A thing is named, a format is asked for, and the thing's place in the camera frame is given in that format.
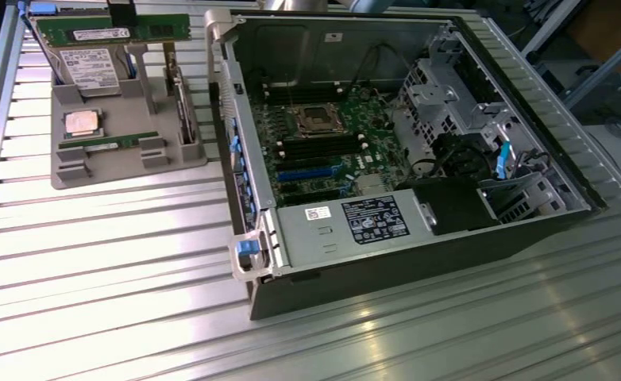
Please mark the green RAM stick white label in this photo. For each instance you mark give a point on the green RAM stick white label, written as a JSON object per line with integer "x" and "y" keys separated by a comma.
{"x": 82, "y": 31}

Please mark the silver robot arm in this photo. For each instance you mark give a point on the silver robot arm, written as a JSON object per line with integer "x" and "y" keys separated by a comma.
{"x": 299, "y": 3}

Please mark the black RAM slot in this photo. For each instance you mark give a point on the black RAM slot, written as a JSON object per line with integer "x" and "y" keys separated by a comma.
{"x": 324, "y": 152}
{"x": 303, "y": 101}
{"x": 321, "y": 147}
{"x": 301, "y": 97}
{"x": 300, "y": 93}
{"x": 299, "y": 89}
{"x": 317, "y": 139}
{"x": 319, "y": 143}

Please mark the silver hard disk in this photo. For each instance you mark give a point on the silver hard disk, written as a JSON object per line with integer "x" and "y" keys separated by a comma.
{"x": 90, "y": 67}

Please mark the grey plastic parts rack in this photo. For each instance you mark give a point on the grey plastic parts rack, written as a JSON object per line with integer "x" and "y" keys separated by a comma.
{"x": 124, "y": 119}

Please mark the graphics card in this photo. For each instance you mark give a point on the graphics card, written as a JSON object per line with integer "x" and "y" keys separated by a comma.
{"x": 184, "y": 111}

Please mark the CPU chip metal lid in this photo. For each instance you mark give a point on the CPU chip metal lid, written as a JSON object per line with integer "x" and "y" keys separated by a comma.
{"x": 82, "y": 124}

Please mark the CPU socket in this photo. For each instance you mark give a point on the CPU socket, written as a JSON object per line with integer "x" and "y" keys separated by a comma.
{"x": 317, "y": 121}

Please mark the black expansion slot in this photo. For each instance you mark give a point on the black expansion slot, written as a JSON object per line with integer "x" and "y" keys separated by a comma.
{"x": 309, "y": 194}
{"x": 304, "y": 162}

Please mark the green motherboard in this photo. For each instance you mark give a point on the green motherboard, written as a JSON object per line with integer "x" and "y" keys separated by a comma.
{"x": 366, "y": 119}

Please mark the blue expansion slot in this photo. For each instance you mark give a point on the blue expansion slot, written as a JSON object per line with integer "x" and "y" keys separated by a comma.
{"x": 305, "y": 174}

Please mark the blue case latch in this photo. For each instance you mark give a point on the blue case latch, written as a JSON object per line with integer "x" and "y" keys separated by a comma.
{"x": 245, "y": 248}

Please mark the silver chipset heatsink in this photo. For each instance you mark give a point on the silver chipset heatsink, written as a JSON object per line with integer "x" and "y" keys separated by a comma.
{"x": 371, "y": 184}

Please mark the metal disk bay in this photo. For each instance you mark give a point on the metal disk bay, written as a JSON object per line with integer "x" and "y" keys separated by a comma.
{"x": 436, "y": 103}

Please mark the grey power supply unit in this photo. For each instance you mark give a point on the grey power supply unit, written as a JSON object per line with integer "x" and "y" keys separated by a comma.
{"x": 309, "y": 234}

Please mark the black fan shroud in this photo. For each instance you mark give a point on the black fan shroud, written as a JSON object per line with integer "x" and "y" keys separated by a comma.
{"x": 450, "y": 206}

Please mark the black open PC case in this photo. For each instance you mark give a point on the black open PC case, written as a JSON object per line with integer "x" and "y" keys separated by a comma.
{"x": 395, "y": 278}

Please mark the aluminium frame desk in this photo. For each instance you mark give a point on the aluminium frame desk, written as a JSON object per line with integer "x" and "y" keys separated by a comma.
{"x": 586, "y": 35}

